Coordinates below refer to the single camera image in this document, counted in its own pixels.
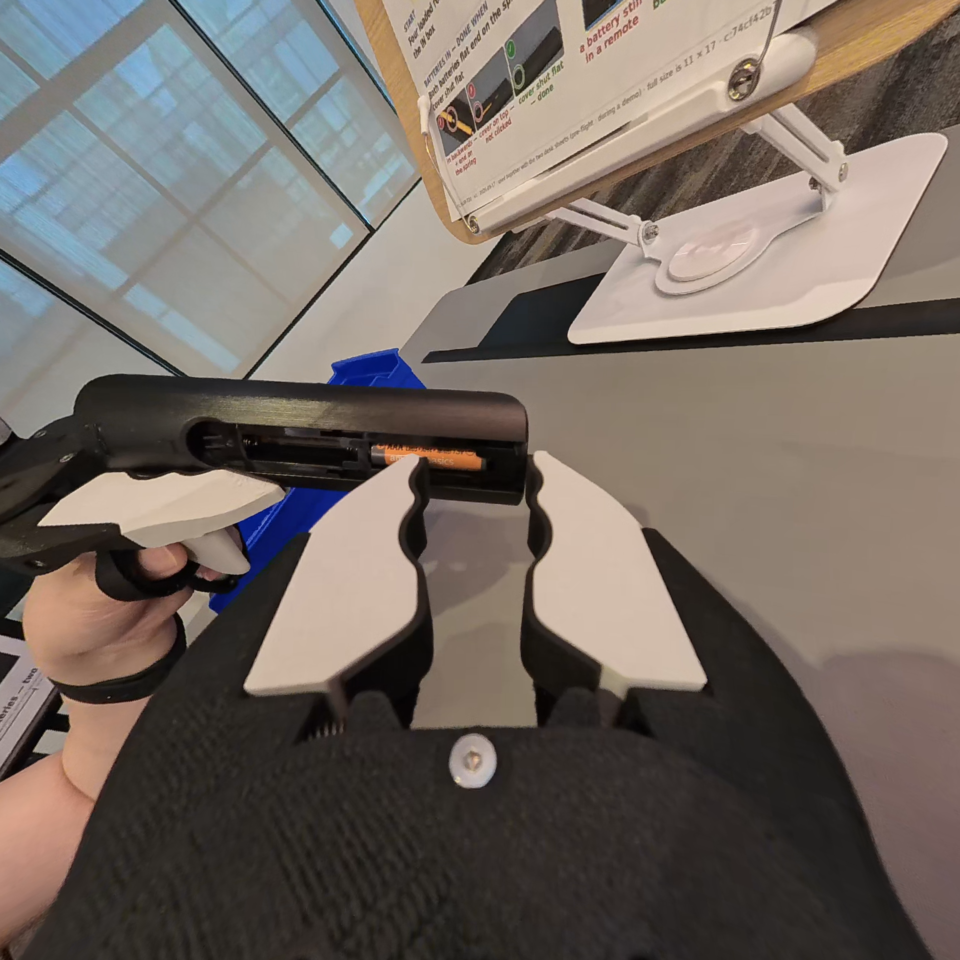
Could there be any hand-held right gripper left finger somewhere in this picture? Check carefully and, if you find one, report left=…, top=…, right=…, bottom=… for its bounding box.
left=243, top=458, right=436, bottom=721

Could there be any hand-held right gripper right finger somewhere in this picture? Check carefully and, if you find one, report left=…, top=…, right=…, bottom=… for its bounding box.
left=521, top=450, right=709, bottom=721

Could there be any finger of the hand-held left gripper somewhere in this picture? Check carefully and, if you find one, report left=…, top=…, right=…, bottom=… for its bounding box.
left=38, top=468, right=286, bottom=580

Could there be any black remote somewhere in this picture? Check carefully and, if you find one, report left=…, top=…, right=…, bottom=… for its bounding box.
left=75, top=375, right=531, bottom=508

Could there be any aaa battery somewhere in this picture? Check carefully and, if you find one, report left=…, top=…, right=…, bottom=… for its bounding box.
left=371, top=443, right=486, bottom=474

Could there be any blue plastic bin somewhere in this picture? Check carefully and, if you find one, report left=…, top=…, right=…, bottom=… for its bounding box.
left=210, top=348, right=429, bottom=613

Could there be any person's left forearm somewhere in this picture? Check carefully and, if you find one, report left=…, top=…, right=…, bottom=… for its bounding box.
left=0, top=668, right=189, bottom=909

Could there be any person's left hand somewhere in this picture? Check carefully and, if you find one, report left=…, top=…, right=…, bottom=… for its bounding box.
left=23, top=543, right=196, bottom=691

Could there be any black framed marker sign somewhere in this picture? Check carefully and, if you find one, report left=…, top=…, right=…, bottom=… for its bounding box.
left=0, top=633, right=69, bottom=781

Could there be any large window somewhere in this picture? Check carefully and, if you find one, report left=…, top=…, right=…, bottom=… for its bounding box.
left=0, top=0, right=421, bottom=436

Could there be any white sign stand base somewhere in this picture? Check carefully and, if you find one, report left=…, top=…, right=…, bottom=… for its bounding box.
left=510, top=30, right=949, bottom=346

